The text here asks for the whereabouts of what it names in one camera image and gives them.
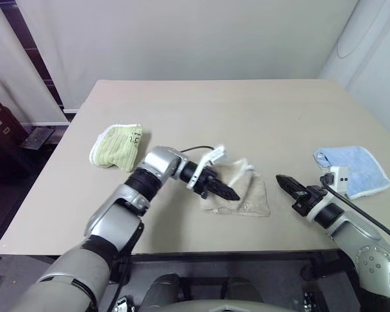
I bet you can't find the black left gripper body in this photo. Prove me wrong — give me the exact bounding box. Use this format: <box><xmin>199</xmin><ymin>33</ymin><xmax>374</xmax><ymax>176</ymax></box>
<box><xmin>194</xmin><ymin>165</ymin><xmax>220</xmax><ymax>200</ymax></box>

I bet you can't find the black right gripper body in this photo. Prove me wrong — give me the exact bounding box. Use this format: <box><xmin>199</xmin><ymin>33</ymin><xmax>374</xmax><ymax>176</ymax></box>
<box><xmin>291</xmin><ymin>185</ymin><xmax>328</xmax><ymax>218</ymax></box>

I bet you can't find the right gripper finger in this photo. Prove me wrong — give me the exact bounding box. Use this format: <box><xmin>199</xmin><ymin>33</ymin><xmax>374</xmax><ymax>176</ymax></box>
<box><xmin>276</xmin><ymin>174</ymin><xmax>308</xmax><ymax>192</ymax></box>
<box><xmin>276</xmin><ymin>179</ymin><xmax>304</xmax><ymax>200</ymax></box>

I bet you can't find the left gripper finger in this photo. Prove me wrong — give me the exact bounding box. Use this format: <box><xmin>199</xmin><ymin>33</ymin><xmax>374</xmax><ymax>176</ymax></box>
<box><xmin>211</xmin><ymin>182</ymin><xmax>239</xmax><ymax>202</ymax></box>
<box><xmin>212</xmin><ymin>177</ymin><xmax>242</xmax><ymax>200</ymax></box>

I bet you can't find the beige ribbed towel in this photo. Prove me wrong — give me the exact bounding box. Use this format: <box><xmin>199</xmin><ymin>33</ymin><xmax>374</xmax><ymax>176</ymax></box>
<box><xmin>200</xmin><ymin>157</ymin><xmax>272</xmax><ymax>218</ymax></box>

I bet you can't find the blue terry towel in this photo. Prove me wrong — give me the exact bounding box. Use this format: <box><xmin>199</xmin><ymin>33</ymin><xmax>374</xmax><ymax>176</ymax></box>
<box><xmin>313</xmin><ymin>146</ymin><xmax>390</xmax><ymax>201</ymax></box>

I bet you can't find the green ribbed towel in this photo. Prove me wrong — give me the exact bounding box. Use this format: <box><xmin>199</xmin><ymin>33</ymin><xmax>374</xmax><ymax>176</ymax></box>
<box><xmin>89</xmin><ymin>122</ymin><xmax>144</xmax><ymax>172</ymax></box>

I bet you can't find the dark rounded shape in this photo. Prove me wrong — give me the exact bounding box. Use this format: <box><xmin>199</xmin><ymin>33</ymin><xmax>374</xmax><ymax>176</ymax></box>
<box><xmin>148</xmin><ymin>273</ymin><xmax>183</xmax><ymax>306</ymax></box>
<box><xmin>227</xmin><ymin>276</ymin><xmax>263</xmax><ymax>303</ymax></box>

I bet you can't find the silver robot torso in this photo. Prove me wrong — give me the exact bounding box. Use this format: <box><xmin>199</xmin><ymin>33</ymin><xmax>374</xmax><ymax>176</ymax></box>
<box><xmin>133</xmin><ymin>298</ymin><xmax>309</xmax><ymax>312</ymax></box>

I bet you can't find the white standing screen panel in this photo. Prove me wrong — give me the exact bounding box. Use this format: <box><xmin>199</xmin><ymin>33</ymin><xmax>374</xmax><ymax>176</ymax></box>
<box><xmin>0</xmin><ymin>0</ymin><xmax>69</xmax><ymax>127</ymax></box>
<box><xmin>318</xmin><ymin>0</ymin><xmax>390</xmax><ymax>144</ymax></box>

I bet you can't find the black foot pedal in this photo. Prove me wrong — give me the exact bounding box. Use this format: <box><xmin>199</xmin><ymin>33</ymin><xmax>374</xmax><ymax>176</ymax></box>
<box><xmin>19</xmin><ymin>127</ymin><xmax>56</xmax><ymax>150</ymax></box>

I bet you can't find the dark cabinet with labels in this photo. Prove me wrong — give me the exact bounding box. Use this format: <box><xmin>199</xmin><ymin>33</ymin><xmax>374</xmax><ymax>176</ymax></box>
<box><xmin>0</xmin><ymin>107</ymin><xmax>29</xmax><ymax>176</ymax></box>

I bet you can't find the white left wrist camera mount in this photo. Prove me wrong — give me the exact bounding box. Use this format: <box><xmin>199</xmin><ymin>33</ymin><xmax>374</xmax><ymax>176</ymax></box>
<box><xmin>185</xmin><ymin>144</ymin><xmax>228</xmax><ymax>190</ymax></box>

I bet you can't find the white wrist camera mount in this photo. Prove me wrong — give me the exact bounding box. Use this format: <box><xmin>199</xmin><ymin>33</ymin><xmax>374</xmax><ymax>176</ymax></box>
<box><xmin>305</xmin><ymin>165</ymin><xmax>350</xmax><ymax>225</ymax></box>
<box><xmin>185</xmin><ymin>144</ymin><xmax>228</xmax><ymax>190</ymax></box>

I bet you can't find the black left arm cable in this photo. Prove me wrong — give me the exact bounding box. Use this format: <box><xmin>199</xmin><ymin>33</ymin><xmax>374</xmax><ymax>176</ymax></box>
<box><xmin>178</xmin><ymin>145</ymin><xmax>215</xmax><ymax>154</ymax></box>

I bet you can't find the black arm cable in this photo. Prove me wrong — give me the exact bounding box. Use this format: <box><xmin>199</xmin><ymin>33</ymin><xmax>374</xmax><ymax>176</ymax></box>
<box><xmin>178</xmin><ymin>145</ymin><xmax>215</xmax><ymax>154</ymax></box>
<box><xmin>320</xmin><ymin>174</ymin><xmax>390</xmax><ymax>247</ymax></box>

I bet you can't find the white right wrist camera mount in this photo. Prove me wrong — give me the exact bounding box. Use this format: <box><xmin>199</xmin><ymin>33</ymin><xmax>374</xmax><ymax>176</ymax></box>
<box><xmin>305</xmin><ymin>165</ymin><xmax>350</xmax><ymax>225</ymax></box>

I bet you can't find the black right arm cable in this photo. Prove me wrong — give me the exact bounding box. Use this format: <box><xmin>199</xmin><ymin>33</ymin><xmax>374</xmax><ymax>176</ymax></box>
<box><xmin>320</xmin><ymin>174</ymin><xmax>390</xmax><ymax>247</ymax></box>

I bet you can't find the black metal table frame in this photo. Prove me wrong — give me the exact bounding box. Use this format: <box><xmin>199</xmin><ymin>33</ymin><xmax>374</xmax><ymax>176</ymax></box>
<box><xmin>0</xmin><ymin>249</ymin><xmax>358</xmax><ymax>284</ymax></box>

